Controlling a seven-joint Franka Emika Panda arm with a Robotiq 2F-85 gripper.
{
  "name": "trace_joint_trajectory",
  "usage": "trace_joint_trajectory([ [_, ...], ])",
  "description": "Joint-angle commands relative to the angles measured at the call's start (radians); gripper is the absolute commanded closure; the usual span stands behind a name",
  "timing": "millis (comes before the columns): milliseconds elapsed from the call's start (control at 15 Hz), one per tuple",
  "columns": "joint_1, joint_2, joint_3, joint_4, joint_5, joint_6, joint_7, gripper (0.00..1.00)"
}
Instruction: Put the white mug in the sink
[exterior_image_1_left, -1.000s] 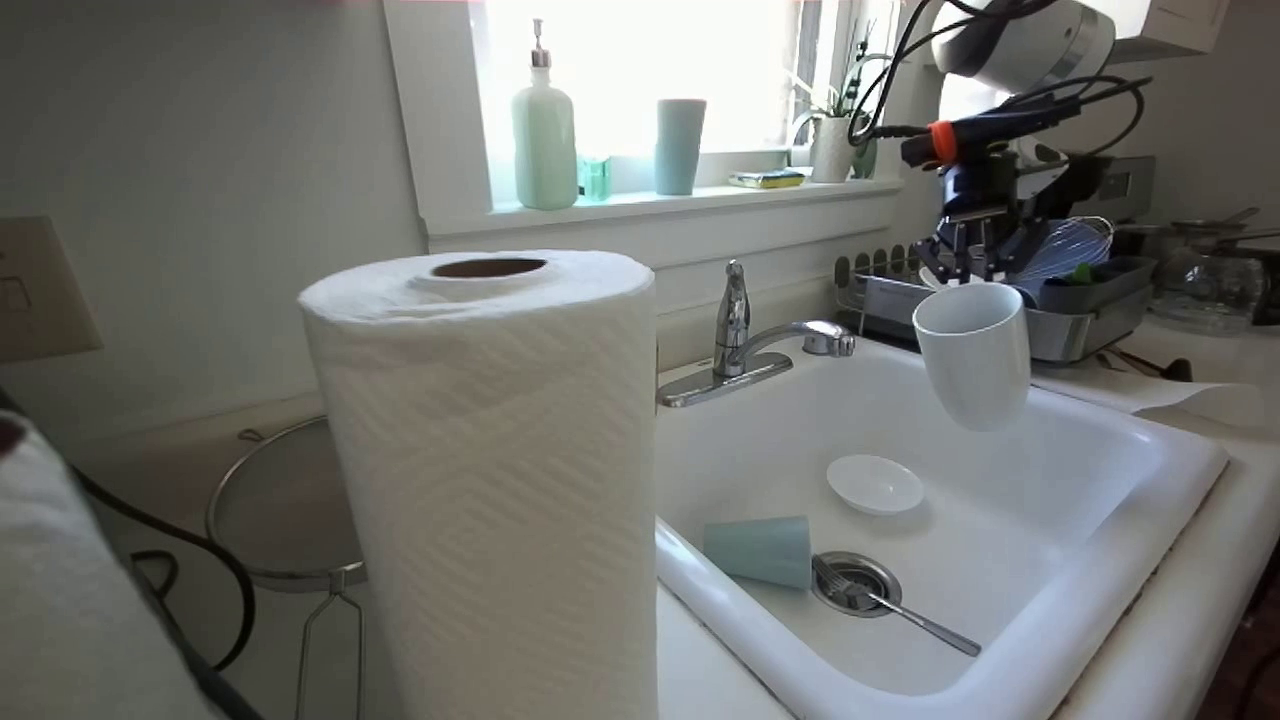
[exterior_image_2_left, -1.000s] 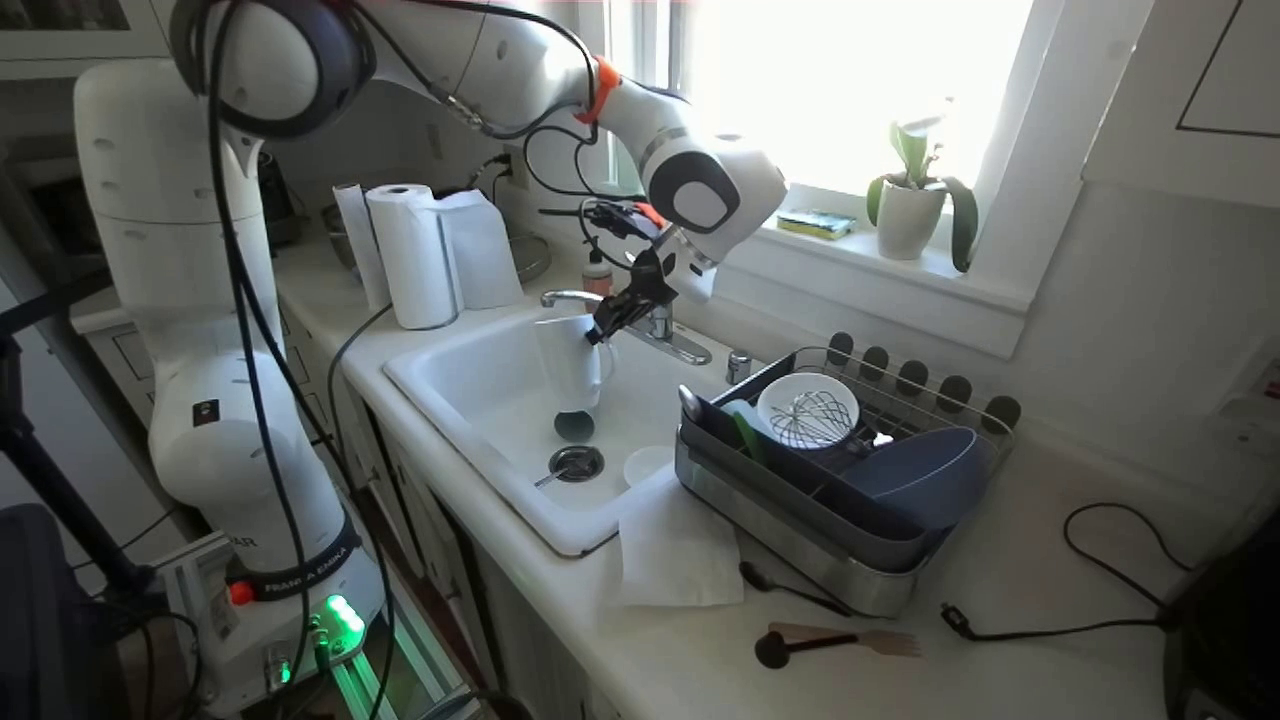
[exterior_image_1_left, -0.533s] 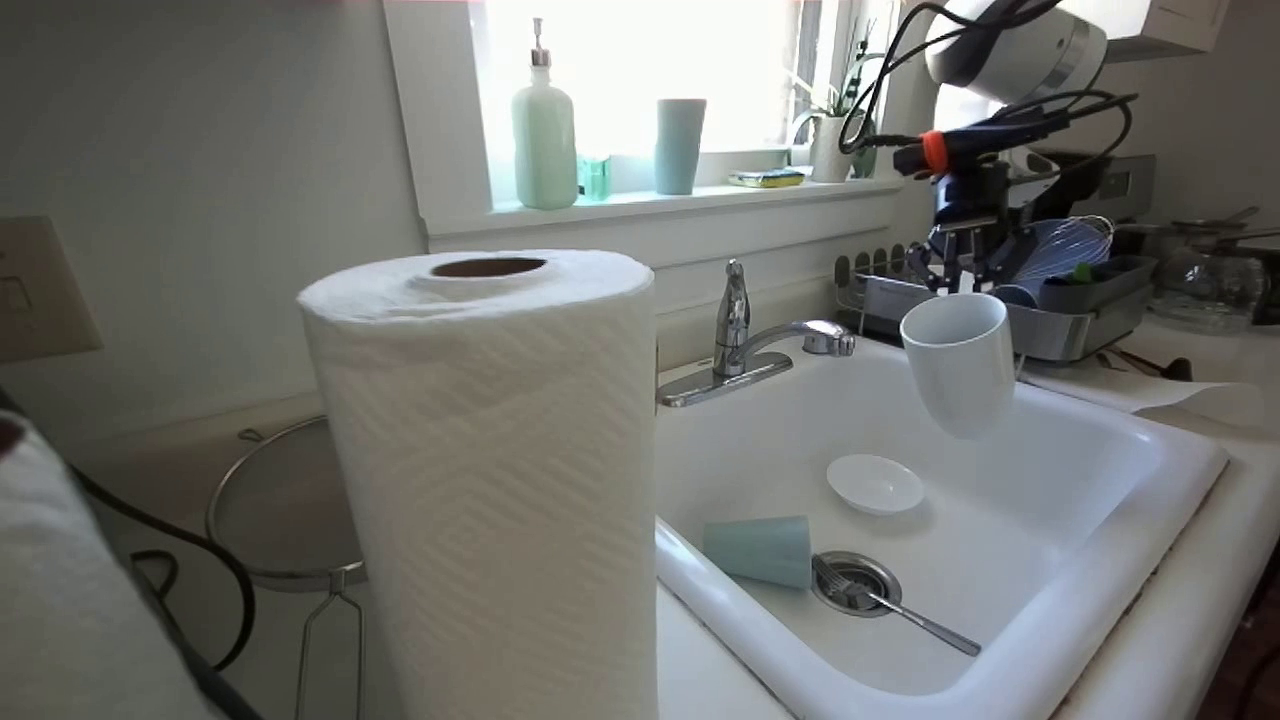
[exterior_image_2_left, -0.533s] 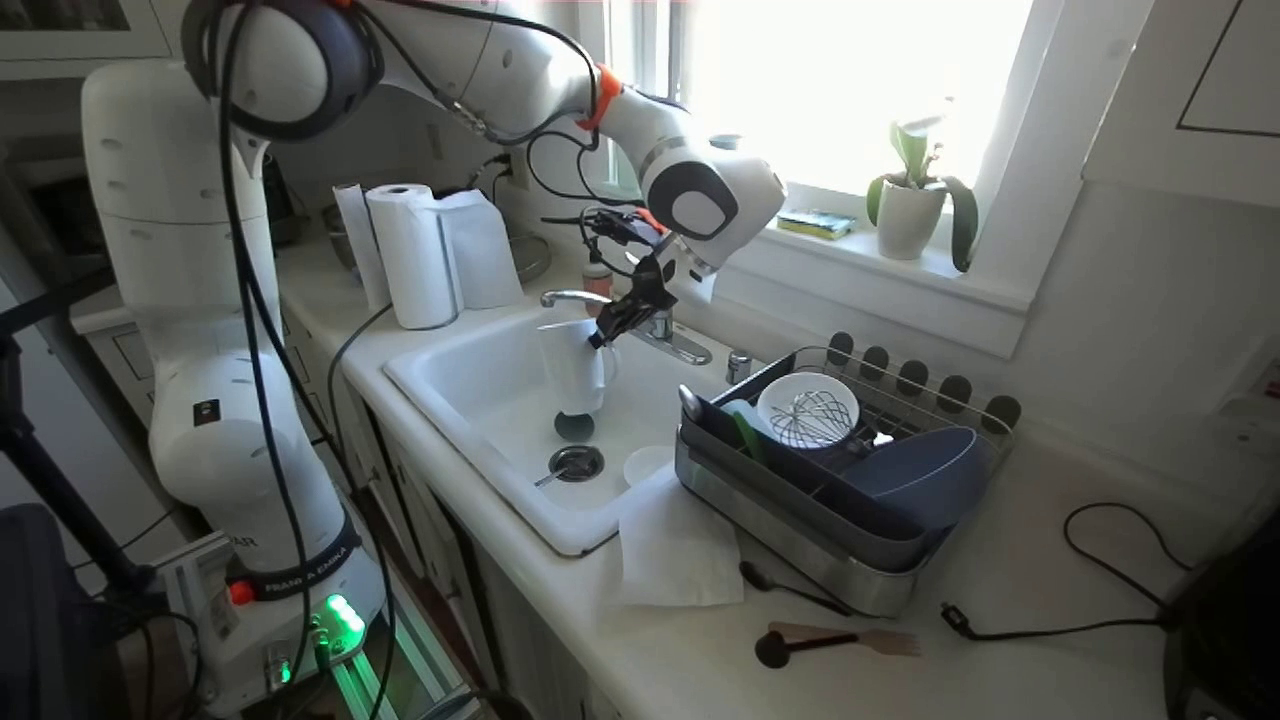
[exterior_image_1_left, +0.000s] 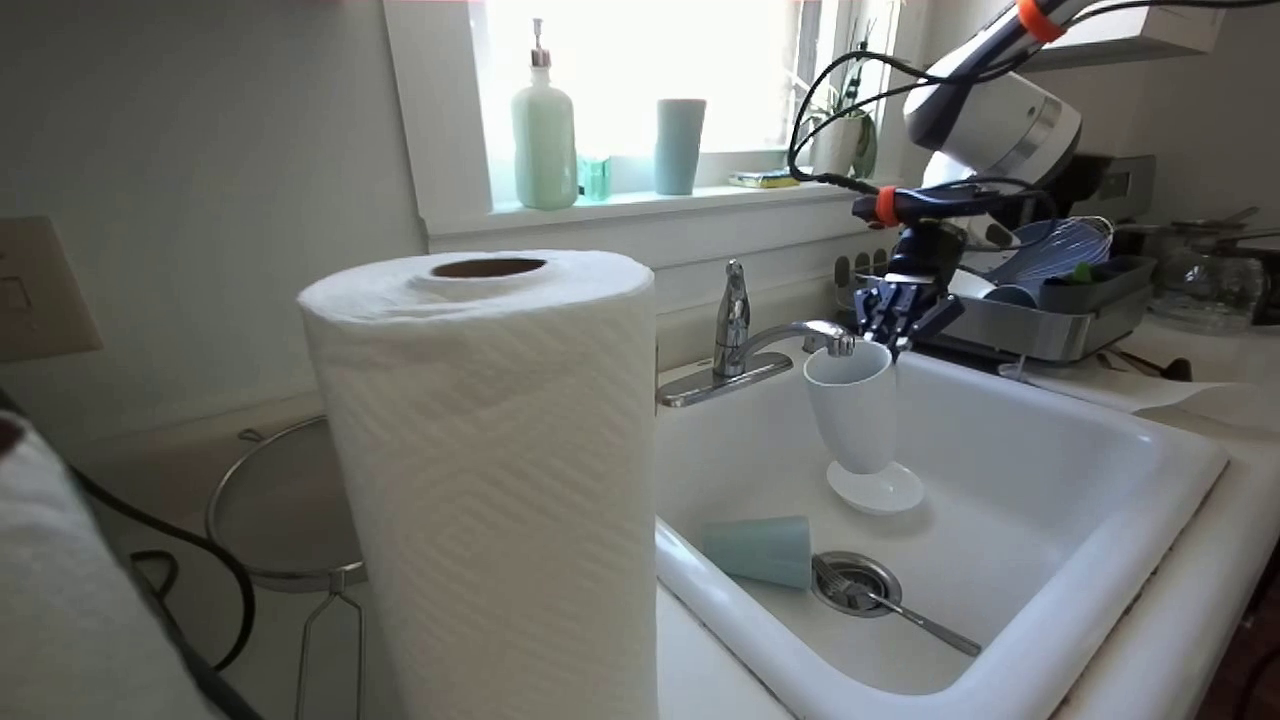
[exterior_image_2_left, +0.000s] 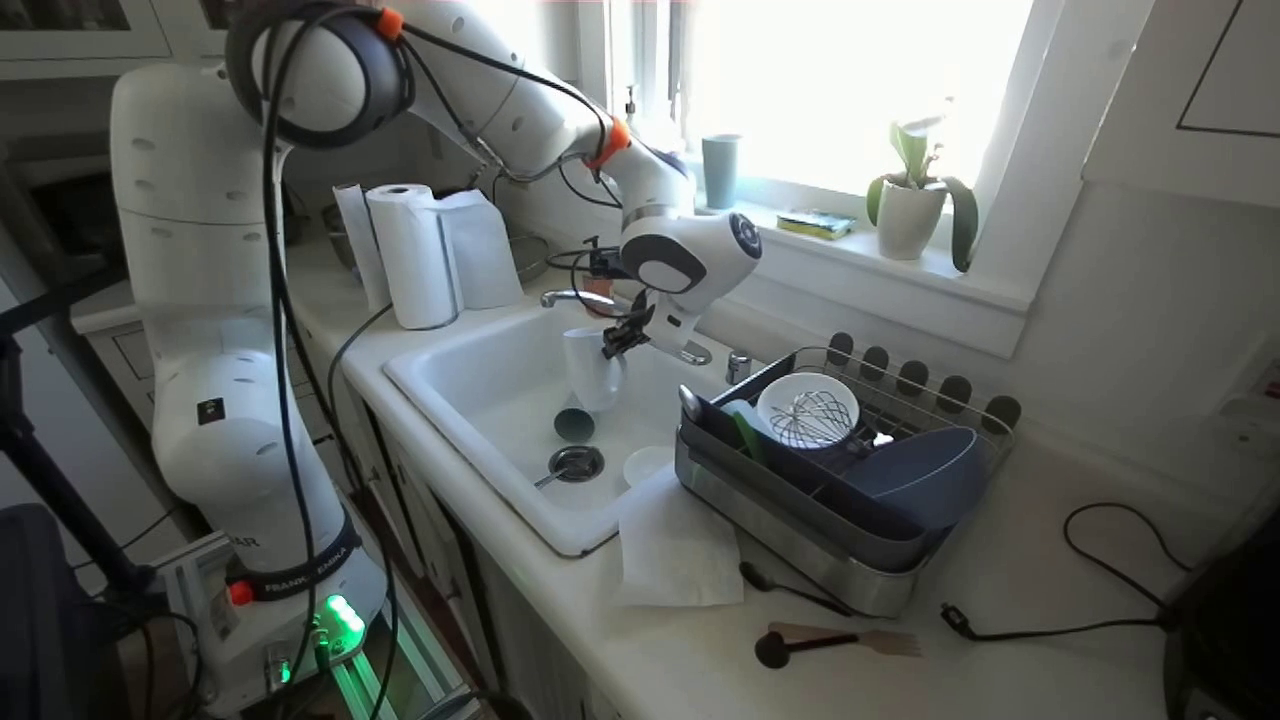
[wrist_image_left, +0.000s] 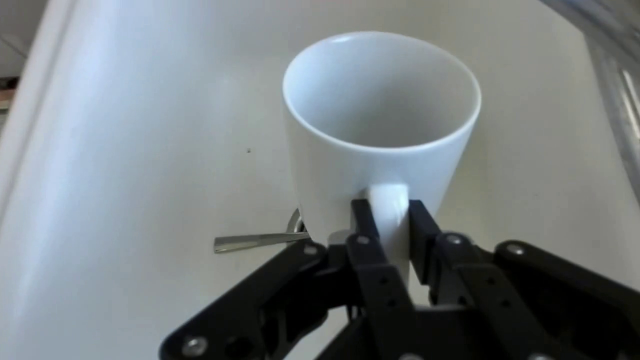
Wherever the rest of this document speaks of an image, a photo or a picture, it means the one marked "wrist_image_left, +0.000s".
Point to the metal spoon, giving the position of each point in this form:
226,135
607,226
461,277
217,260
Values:
252,240

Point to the chrome sink faucet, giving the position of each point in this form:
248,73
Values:
621,86

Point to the white ceramic mug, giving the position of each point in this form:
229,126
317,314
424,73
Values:
373,167

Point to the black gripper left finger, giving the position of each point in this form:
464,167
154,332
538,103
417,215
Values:
321,301

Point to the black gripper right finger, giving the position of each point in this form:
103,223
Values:
521,301

